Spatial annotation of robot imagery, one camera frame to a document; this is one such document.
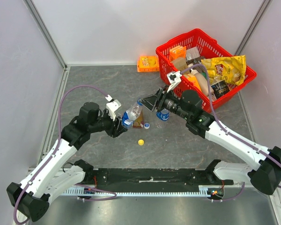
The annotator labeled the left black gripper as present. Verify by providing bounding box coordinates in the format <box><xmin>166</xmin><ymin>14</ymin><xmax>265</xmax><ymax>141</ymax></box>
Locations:
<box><xmin>89</xmin><ymin>109</ymin><xmax>127</xmax><ymax>138</ymax></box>

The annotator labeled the blue Pocari Sweat bottle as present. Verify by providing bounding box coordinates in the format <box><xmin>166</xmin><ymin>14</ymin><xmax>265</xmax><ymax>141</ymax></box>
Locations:
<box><xmin>156</xmin><ymin>109</ymin><xmax>169</xmax><ymax>121</ymax></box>

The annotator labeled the clear plastic bottle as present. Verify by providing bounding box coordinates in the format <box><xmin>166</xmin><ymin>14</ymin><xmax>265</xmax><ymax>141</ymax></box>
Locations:
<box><xmin>122</xmin><ymin>101</ymin><xmax>142</xmax><ymax>128</ymax></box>

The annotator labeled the brown tea bottle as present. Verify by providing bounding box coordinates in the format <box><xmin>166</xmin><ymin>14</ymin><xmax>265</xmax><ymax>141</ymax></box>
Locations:
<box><xmin>133</xmin><ymin>110</ymin><xmax>144</xmax><ymax>128</ymax></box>

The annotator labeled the yellow tea bottle cap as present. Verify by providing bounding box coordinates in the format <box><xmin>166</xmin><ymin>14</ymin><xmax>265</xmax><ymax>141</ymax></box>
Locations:
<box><xmin>138</xmin><ymin>139</ymin><xmax>144</xmax><ymax>146</ymax></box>

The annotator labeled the white blue bottle cap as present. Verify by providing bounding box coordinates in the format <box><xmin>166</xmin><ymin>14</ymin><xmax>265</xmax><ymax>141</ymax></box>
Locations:
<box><xmin>144</xmin><ymin>123</ymin><xmax>150</xmax><ymax>129</ymax></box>

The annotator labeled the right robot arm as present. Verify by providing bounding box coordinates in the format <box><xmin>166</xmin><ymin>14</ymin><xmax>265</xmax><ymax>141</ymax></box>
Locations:
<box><xmin>139</xmin><ymin>87</ymin><xmax>281</xmax><ymax>195</ymax></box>

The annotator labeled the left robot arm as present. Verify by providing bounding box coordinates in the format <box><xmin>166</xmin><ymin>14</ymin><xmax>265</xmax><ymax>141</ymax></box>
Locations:
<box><xmin>7</xmin><ymin>100</ymin><xmax>127</xmax><ymax>222</ymax></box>

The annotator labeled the beige bottle in basket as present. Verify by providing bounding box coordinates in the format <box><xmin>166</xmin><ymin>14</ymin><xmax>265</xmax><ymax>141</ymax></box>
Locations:
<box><xmin>190</xmin><ymin>69</ymin><xmax>214</xmax><ymax>96</ymax></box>

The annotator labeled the orange snack box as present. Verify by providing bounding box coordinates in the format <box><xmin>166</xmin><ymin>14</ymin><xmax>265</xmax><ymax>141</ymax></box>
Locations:
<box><xmin>137</xmin><ymin>56</ymin><xmax>159</xmax><ymax>72</ymax></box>

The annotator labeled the orange box in basket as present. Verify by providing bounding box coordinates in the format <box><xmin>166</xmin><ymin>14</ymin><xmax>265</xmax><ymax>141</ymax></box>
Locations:
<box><xmin>169</xmin><ymin>45</ymin><xmax>186</xmax><ymax>61</ymax></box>

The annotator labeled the clear plastic packet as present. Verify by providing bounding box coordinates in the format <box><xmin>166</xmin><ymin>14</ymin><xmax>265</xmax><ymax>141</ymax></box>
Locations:
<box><xmin>185</xmin><ymin>46</ymin><xmax>200</xmax><ymax>60</ymax></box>

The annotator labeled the black snack packet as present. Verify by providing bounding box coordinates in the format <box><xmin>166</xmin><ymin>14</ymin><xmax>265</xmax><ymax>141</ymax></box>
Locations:
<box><xmin>211</xmin><ymin>80</ymin><xmax>230</xmax><ymax>99</ymax></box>

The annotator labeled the yellow Lays chips bag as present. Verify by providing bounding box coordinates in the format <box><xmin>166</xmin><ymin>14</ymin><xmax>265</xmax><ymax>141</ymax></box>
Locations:
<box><xmin>201</xmin><ymin>55</ymin><xmax>246</xmax><ymax>86</ymax></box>

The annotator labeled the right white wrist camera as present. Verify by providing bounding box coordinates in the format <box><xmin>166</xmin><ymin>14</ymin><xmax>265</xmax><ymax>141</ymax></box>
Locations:
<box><xmin>167</xmin><ymin>71</ymin><xmax>182</xmax><ymax>93</ymax></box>

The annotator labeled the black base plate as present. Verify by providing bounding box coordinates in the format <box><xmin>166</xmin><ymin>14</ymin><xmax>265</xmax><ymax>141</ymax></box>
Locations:
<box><xmin>82</xmin><ymin>168</ymin><xmax>234</xmax><ymax>192</ymax></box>

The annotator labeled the white cable duct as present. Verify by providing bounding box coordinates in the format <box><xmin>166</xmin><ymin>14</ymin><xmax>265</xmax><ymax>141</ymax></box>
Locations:
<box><xmin>61</xmin><ymin>186</ymin><xmax>211</xmax><ymax>197</ymax></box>

